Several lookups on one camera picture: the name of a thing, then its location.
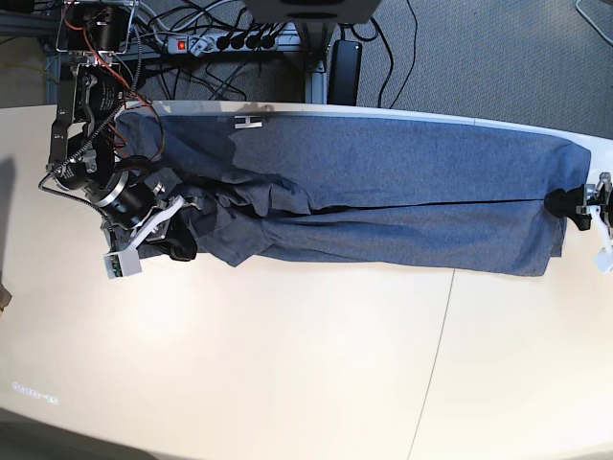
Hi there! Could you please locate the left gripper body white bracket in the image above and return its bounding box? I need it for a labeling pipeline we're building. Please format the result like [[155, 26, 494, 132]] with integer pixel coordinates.
[[577, 172, 613, 274]]

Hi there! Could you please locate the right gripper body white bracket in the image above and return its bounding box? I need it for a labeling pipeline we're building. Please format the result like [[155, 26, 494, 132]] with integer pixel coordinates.
[[93, 174, 205, 280]]

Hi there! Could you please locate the blue grey T-shirt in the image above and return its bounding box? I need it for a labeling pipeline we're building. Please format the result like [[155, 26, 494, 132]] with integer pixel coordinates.
[[117, 112, 591, 277]]

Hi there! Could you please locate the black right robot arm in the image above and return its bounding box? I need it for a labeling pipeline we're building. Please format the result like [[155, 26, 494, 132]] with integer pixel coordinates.
[[38, 1, 197, 278]]

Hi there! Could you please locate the white power strip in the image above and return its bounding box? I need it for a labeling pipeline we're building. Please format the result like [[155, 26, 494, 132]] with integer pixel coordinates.
[[164, 31, 279, 58]]

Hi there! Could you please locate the black power adapter brick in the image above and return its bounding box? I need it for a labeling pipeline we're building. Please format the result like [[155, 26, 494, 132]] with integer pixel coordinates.
[[328, 39, 362, 105]]

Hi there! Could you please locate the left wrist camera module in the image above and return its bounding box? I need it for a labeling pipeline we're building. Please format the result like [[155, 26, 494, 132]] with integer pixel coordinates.
[[594, 249, 613, 274]]

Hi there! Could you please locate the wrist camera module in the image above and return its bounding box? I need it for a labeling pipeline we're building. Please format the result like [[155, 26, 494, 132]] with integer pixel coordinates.
[[594, 249, 613, 274], [103, 247, 142, 279]]

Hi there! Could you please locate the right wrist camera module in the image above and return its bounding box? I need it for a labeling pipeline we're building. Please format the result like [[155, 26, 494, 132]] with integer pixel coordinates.
[[103, 247, 142, 279]]

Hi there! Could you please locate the silver aluminium frame post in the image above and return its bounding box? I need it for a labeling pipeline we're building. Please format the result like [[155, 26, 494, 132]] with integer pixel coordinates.
[[294, 22, 334, 104]]

